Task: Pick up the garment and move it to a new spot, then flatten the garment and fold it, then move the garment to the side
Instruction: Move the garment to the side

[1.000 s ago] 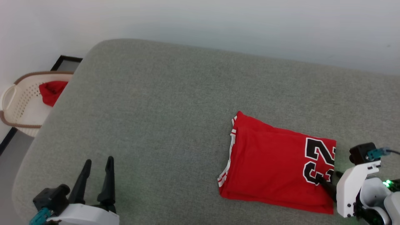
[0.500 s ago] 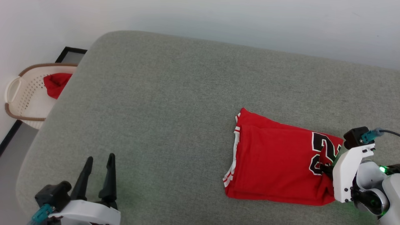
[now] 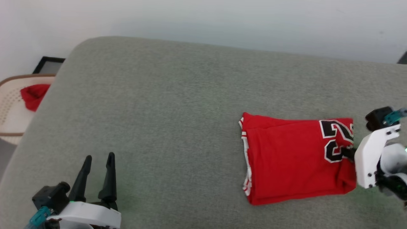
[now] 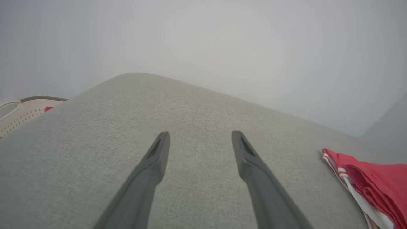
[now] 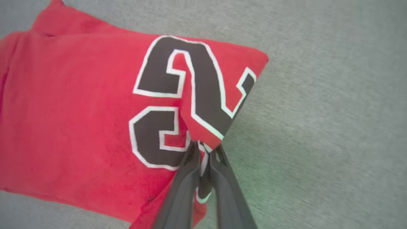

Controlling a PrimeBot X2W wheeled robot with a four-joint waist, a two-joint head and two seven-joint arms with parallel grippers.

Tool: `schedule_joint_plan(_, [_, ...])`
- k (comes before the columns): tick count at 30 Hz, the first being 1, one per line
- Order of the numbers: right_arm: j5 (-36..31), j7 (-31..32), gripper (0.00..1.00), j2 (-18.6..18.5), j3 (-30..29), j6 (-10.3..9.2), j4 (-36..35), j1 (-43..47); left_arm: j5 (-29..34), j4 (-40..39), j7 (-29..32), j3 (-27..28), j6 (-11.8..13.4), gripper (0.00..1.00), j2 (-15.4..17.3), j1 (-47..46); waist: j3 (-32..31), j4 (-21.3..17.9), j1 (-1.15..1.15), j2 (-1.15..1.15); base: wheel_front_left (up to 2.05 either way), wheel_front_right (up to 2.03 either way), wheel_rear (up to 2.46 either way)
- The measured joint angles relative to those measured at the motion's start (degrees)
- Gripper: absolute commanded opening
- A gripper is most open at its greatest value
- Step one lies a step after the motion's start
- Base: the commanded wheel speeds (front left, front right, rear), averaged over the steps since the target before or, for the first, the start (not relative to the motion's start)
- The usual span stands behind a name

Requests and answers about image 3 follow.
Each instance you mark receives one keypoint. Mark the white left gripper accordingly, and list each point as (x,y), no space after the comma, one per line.
(89,214)

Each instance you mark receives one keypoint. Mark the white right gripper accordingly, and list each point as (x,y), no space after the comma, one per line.
(369,159)

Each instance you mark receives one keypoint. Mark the red basketball jersey white trim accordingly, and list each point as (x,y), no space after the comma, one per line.
(286,159)

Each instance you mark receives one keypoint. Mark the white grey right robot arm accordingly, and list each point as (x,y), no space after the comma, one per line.
(392,159)

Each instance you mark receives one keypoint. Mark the crumpled red cloth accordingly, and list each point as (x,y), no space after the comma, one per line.
(33,95)

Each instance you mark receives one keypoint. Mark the beige perforated laundry basket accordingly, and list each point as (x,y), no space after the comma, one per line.
(9,105)

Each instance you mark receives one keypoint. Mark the black framed grey panel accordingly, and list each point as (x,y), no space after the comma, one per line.
(51,66)

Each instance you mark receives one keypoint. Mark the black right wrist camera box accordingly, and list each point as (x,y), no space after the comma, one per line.
(375,119)

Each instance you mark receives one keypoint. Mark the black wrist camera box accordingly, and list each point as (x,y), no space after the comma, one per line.
(51,197)
(375,119)

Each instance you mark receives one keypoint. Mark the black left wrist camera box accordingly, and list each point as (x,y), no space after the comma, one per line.
(51,197)

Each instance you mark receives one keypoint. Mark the dark object at wall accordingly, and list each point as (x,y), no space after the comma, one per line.
(403,58)

